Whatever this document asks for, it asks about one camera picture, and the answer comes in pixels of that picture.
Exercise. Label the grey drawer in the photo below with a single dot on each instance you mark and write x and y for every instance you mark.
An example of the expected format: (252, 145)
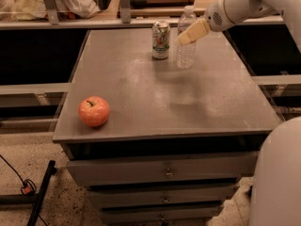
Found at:
(165, 168)
(162, 213)
(161, 195)

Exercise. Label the top grey drawer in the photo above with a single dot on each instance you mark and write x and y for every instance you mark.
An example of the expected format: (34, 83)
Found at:
(165, 168)

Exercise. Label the black metal stand leg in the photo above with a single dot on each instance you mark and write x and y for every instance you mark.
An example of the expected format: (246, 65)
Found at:
(37, 203)

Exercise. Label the middle grey drawer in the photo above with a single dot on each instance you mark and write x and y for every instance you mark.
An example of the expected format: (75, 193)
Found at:
(161, 195)

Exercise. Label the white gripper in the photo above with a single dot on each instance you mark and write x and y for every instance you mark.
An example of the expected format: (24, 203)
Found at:
(215, 18)

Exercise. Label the red apple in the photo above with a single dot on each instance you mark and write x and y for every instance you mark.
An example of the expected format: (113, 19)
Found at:
(94, 111)

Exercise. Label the grey metal rail bracket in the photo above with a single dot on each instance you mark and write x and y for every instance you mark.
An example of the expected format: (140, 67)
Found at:
(125, 11)

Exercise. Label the bottom grey drawer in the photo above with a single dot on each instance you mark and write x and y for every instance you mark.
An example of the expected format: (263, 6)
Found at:
(162, 213)

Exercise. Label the white cloth pile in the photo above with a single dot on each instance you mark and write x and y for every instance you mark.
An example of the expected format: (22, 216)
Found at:
(27, 10)

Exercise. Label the white green 7up can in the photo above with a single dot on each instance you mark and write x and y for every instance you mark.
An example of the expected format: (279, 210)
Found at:
(160, 39)

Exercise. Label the clear plastic water bottle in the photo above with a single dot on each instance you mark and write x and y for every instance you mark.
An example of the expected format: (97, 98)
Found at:
(185, 53)

